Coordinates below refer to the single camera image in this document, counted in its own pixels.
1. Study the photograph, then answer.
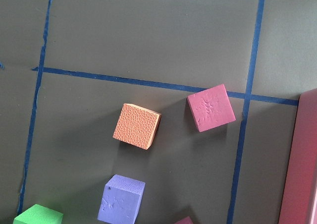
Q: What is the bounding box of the pink plastic tray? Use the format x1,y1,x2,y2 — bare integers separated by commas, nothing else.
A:
278,89,317,224

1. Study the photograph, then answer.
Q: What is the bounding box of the red foam block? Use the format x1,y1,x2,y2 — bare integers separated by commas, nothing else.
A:
187,84,236,132

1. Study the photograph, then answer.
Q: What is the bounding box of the green foam block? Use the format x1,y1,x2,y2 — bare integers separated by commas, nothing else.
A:
13,204,63,224

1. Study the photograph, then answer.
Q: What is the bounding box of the purple foam block right side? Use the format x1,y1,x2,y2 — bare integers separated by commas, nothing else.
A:
97,174,146,224

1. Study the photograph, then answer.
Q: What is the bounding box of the magenta foam block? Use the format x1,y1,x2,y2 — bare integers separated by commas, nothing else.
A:
174,216,193,224

